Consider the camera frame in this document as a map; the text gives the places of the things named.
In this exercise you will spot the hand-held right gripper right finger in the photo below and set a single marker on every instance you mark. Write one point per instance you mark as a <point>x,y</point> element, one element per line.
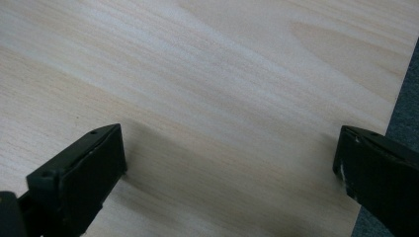
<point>378,174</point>

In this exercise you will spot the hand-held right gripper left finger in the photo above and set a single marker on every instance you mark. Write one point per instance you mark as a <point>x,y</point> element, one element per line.
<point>82,177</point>

